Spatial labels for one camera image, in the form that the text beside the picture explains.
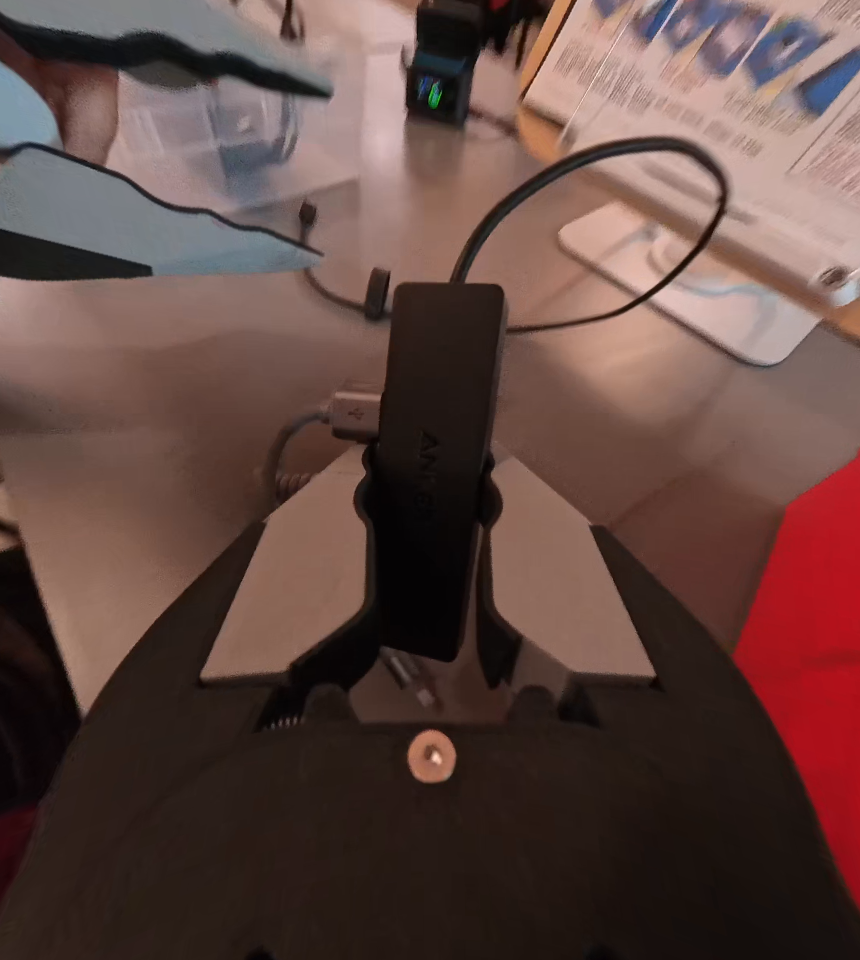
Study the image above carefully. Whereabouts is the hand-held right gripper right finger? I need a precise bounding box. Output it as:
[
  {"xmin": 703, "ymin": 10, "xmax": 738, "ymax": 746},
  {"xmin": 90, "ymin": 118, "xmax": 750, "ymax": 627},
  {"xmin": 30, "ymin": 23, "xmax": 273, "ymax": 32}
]
[{"xmin": 475, "ymin": 441, "xmax": 660, "ymax": 693}]

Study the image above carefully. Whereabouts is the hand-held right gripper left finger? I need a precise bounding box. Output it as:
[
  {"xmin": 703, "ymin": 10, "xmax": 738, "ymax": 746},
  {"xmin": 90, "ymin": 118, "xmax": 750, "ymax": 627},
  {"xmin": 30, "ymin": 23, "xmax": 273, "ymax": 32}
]
[{"xmin": 199, "ymin": 448, "xmax": 395, "ymax": 691}]

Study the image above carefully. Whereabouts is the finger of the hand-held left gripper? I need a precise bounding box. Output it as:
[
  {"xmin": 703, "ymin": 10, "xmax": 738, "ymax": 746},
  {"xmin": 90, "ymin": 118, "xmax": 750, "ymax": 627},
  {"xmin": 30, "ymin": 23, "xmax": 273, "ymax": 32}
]
[
  {"xmin": 0, "ymin": 0, "xmax": 335, "ymax": 100},
  {"xmin": 0, "ymin": 146, "xmax": 324, "ymax": 280}
]

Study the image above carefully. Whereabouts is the clear plastic bin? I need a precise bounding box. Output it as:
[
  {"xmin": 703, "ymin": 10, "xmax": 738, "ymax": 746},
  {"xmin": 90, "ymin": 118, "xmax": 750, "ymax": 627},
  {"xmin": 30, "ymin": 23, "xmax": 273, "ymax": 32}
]
[{"xmin": 103, "ymin": 67, "xmax": 365, "ymax": 213}]

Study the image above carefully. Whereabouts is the grey usb cable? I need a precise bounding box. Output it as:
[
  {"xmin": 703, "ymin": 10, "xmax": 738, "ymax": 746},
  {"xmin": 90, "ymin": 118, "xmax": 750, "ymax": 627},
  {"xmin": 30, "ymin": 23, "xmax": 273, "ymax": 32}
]
[{"xmin": 271, "ymin": 381, "xmax": 385, "ymax": 500}]

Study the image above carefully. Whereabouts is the thin black hub cable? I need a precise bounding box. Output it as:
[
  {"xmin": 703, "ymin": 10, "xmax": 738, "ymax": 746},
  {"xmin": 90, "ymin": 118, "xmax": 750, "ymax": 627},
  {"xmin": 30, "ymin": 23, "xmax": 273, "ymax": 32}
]
[{"xmin": 297, "ymin": 137, "xmax": 731, "ymax": 335}]

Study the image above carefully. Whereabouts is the red plastic bin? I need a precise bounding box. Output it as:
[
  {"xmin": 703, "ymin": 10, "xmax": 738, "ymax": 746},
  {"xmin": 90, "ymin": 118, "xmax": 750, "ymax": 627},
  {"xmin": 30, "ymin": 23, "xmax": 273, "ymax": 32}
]
[{"xmin": 730, "ymin": 421, "xmax": 860, "ymax": 960}]

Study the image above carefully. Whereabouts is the black battery charger case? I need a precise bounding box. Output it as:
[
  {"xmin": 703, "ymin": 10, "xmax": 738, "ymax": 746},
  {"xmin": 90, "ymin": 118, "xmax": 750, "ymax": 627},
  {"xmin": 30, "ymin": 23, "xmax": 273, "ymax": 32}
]
[{"xmin": 402, "ymin": 0, "xmax": 490, "ymax": 127}]

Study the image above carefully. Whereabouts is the wooden document stand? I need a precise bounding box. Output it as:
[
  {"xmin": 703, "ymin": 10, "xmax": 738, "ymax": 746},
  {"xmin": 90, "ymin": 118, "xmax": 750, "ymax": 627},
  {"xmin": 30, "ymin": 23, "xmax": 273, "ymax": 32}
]
[{"xmin": 514, "ymin": 0, "xmax": 860, "ymax": 369}]

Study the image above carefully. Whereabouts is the printed instruction sheet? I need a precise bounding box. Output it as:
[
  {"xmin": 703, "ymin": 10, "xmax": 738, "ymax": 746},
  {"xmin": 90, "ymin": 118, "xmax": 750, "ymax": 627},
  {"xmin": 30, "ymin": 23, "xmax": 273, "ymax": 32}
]
[{"xmin": 523, "ymin": 0, "xmax": 860, "ymax": 249}]

